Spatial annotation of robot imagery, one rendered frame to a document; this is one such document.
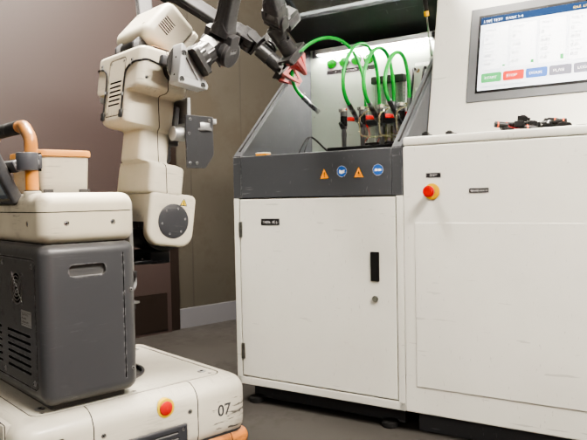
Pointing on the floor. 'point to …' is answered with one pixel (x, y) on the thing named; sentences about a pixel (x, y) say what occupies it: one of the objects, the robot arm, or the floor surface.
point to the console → (495, 260)
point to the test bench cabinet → (339, 399)
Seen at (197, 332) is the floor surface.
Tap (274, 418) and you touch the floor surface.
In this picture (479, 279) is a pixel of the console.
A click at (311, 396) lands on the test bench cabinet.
